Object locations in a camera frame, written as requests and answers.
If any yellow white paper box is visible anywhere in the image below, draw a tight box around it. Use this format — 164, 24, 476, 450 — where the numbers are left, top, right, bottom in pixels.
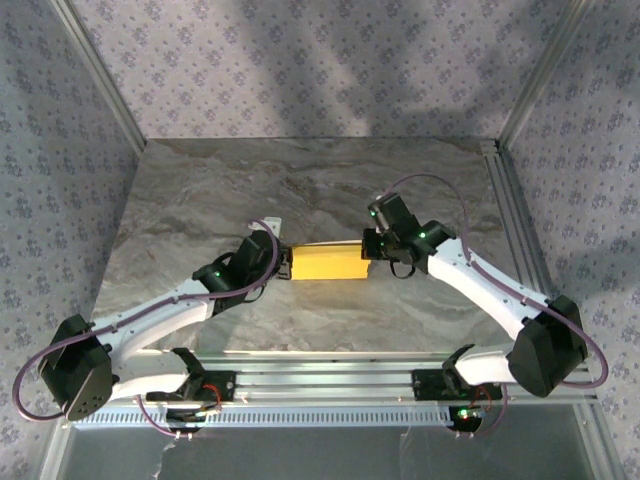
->
290, 239, 371, 281

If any grey metal sheet panel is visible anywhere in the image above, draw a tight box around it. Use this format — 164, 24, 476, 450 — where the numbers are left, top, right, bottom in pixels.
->
54, 424, 599, 480

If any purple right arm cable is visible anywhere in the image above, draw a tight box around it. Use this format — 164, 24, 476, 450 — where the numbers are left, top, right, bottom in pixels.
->
379, 172, 610, 441

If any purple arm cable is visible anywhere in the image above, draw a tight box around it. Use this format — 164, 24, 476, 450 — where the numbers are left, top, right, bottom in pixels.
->
379, 172, 610, 441
12, 218, 281, 442

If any aluminium side rail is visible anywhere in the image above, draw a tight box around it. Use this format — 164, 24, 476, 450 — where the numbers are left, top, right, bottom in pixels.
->
479, 139, 586, 364

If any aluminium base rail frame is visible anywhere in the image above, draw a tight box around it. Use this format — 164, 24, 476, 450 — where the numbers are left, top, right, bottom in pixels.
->
54, 349, 599, 406

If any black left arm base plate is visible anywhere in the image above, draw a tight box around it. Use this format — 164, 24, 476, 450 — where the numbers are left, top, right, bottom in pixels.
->
144, 369, 237, 403

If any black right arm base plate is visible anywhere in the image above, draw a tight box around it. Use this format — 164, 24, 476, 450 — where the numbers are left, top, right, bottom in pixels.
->
410, 368, 504, 401

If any white slotted cable duct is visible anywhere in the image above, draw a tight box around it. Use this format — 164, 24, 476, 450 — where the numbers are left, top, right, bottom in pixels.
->
72, 407, 454, 429

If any aluminium corner post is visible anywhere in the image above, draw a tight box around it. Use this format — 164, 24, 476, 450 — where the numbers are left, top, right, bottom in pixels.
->
497, 0, 596, 149
47, 0, 149, 154

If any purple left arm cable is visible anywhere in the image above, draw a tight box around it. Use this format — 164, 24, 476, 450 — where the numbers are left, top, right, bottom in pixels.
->
12, 218, 281, 442

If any aluminium lower frame bar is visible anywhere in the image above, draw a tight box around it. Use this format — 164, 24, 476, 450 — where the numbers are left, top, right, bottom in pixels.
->
38, 404, 71, 480
573, 404, 627, 480

